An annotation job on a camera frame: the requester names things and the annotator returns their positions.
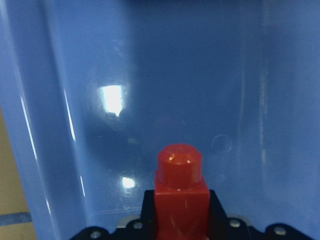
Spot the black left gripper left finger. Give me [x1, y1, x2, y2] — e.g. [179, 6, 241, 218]
[140, 190, 157, 235]

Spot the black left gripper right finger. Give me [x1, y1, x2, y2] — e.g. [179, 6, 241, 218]
[208, 190, 227, 235]

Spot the red block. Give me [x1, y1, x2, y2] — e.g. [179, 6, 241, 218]
[154, 143, 210, 240]

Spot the blue plastic tray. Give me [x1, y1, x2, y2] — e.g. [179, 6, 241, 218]
[0, 0, 320, 240]

